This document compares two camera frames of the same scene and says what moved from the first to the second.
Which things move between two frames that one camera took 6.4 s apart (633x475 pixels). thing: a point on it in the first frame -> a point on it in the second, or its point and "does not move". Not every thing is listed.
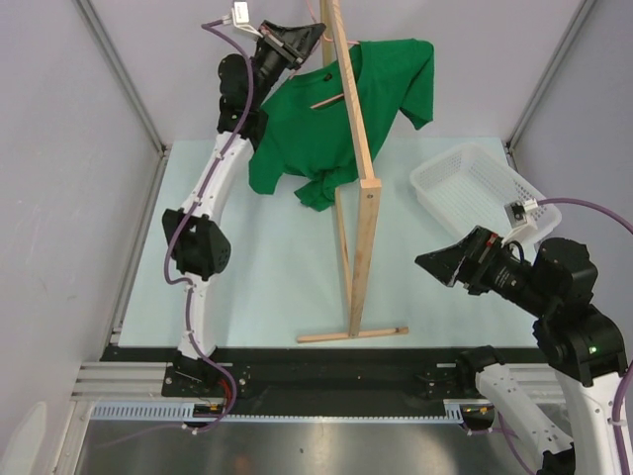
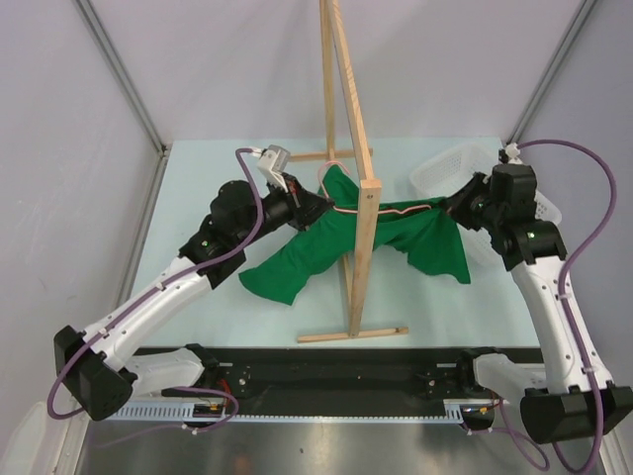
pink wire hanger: (327, 40) -> (356, 212)
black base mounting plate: (306, 375) does not move
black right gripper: (480, 245) -> (456, 205)
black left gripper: (291, 45) -> (304, 207)
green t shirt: (307, 136) -> (423, 226)
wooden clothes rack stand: (334, 29) does not move
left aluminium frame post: (112, 55) does not move
